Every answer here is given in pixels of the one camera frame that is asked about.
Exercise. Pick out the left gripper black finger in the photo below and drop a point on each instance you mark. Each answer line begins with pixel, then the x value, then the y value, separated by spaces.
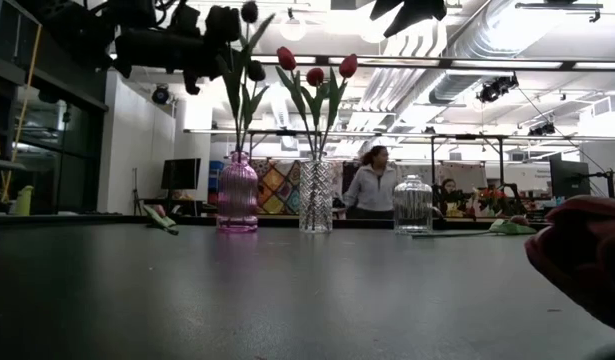
pixel 223 24
pixel 186 19

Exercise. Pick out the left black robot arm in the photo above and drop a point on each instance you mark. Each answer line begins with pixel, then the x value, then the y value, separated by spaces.
pixel 77 30

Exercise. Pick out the blue storage bins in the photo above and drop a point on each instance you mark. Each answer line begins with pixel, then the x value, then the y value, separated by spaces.
pixel 213 170

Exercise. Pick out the colourful patchwork quilt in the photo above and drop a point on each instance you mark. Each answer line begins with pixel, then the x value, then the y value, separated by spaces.
pixel 277 185

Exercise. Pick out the black round spotlight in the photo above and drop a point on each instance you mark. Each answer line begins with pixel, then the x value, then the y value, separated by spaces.
pixel 160 95

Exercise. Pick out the tall clear crystal vase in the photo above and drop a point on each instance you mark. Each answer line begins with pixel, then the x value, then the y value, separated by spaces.
pixel 315 195

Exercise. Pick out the small black track spotlight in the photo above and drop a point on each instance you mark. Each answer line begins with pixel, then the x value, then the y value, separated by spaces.
pixel 542 130

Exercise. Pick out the black track spotlight cluster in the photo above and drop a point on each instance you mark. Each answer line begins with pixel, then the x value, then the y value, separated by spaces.
pixel 497 89

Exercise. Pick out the round white globe lamp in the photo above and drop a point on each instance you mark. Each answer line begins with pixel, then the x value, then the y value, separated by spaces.
pixel 293 29

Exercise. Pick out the person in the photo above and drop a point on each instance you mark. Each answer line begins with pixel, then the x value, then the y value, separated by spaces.
pixel 372 190
pixel 448 190

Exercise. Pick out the short clear ribbed glass vase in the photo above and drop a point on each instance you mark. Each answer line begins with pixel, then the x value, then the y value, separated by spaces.
pixel 413 207

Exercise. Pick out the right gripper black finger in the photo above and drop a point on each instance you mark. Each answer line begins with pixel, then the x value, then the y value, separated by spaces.
pixel 385 7
pixel 407 21

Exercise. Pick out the yellow-green bottle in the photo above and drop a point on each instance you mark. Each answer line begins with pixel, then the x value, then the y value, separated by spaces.
pixel 23 201

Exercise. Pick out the black tripod stand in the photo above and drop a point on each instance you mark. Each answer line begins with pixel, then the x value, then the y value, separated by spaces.
pixel 135 195

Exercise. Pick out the pink ribbed glass vase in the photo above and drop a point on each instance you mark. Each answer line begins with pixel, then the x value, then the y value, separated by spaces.
pixel 237 195

